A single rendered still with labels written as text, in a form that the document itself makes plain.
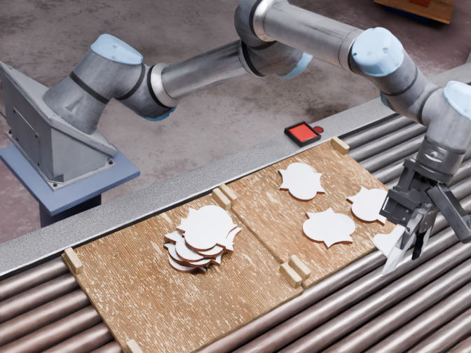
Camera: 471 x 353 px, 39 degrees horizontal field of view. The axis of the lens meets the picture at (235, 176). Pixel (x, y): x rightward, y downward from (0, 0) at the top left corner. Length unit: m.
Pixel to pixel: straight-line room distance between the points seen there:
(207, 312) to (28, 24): 2.88
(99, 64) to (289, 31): 0.54
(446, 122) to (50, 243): 0.89
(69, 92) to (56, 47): 2.20
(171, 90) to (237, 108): 1.85
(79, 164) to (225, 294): 0.53
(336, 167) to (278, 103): 1.82
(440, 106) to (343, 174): 0.65
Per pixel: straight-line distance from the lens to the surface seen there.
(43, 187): 1.76
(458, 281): 1.70
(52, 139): 1.64
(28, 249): 1.56
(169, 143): 3.24
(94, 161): 1.76
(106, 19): 4.14
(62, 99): 1.67
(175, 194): 1.69
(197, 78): 1.64
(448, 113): 1.20
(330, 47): 1.23
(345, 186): 1.78
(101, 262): 1.50
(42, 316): 1.45
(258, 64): 1.53
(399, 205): 1.25
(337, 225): 1.65
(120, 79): 1.68
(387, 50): 1.14
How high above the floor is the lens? 2.10
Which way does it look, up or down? 42 degrees down
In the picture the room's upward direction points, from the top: 11 degrees clockwise
